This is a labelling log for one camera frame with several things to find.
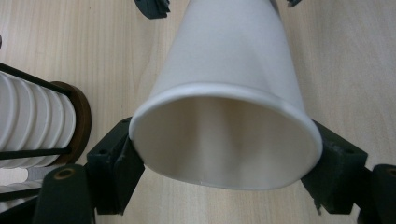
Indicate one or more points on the single white paper cup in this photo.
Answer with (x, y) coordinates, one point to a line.
(224, 46)

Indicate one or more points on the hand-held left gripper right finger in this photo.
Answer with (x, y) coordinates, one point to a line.
(337, 174)

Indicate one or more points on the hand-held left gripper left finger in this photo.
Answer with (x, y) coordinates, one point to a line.
(109, 174)

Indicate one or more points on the tall stack of white paper cups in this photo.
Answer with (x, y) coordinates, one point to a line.
(31, 118)

